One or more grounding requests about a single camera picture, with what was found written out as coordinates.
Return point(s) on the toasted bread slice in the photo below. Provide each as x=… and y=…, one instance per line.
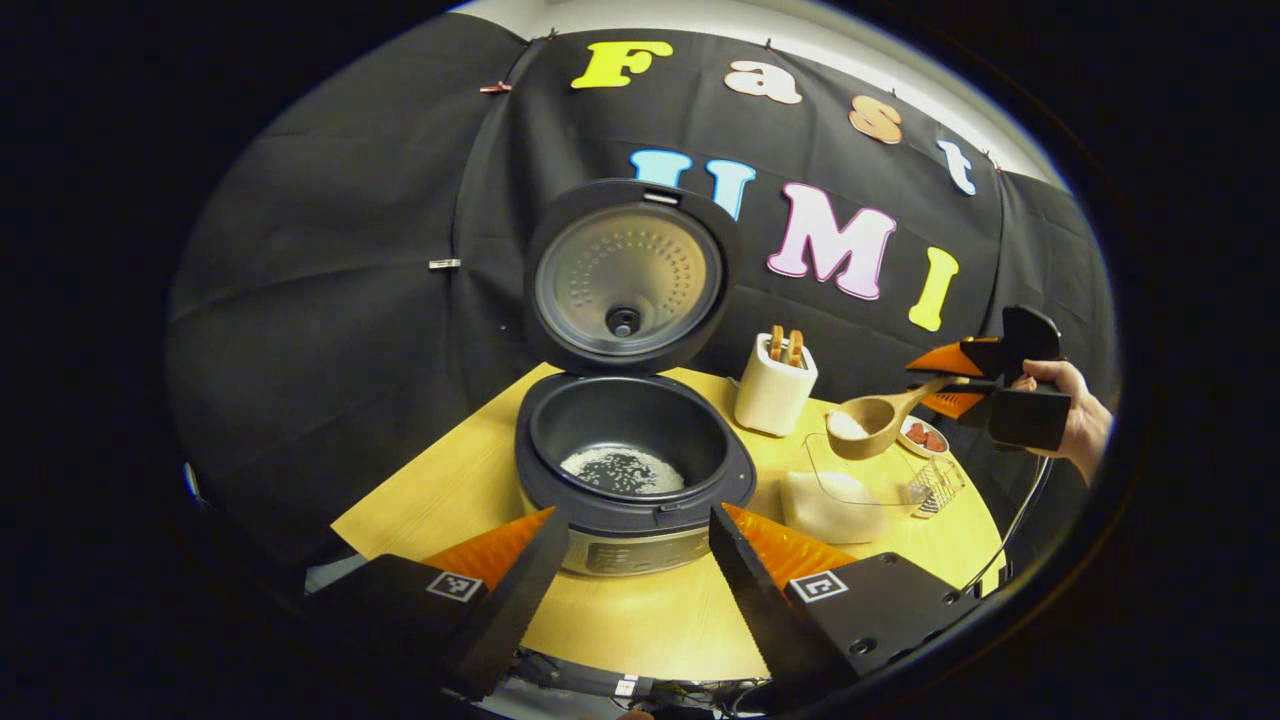
x=795, y=349
x=776, y=343

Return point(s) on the white toaster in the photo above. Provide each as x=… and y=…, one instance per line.
x=772, y=400

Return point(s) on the white rice box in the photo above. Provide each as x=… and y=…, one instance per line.
x=830, y=505

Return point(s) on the red meat slice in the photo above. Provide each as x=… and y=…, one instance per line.
x=916, y=434
x=936, y=441

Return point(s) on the wooden spoon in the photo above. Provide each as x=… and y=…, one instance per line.
x=880, y=425

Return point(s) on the clear chopstick holder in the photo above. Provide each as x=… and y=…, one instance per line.
x=940, y=485

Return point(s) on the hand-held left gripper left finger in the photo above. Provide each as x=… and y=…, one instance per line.
x=510, y=610

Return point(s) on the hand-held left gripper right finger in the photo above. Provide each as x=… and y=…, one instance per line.
x=755, y=610

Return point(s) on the dark rice cooker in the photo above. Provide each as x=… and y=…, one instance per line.
x=640, y=420

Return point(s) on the white round plate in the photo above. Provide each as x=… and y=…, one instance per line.
x=905, y=438

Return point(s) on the white rice grains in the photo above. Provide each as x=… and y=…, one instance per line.
x=620, y=470

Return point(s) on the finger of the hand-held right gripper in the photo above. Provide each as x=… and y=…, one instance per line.
x=1030, y=420
x=1030, y=340

